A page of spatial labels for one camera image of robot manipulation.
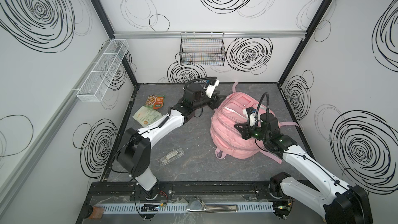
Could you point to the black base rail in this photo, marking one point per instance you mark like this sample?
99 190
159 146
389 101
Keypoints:
168 189

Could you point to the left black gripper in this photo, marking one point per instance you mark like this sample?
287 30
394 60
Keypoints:
212 100

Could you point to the white green spout pouch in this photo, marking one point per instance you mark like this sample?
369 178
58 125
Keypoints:
146 116

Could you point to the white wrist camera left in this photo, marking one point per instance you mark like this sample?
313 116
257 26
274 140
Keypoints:
211 87

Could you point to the pink student backpack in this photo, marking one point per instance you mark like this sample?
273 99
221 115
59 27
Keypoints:
228 140

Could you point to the brown black button box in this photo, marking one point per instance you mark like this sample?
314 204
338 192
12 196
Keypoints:
92 212

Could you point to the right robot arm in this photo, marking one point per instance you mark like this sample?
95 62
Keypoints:
332 198

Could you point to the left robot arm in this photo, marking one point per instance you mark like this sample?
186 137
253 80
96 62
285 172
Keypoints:
134 155

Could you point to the black wire wall basket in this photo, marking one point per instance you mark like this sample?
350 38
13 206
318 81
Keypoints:
202 48

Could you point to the white slotted cable duct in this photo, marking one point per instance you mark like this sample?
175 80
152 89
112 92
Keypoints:
181 208

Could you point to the clear plastic packet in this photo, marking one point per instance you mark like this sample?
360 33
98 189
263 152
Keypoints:
171 156

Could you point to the white mesh wall shelf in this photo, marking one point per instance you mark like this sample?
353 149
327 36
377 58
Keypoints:
105 68

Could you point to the orange green food packet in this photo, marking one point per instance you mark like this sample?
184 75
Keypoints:
155 102

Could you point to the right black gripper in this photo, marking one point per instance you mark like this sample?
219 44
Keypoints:
245 129

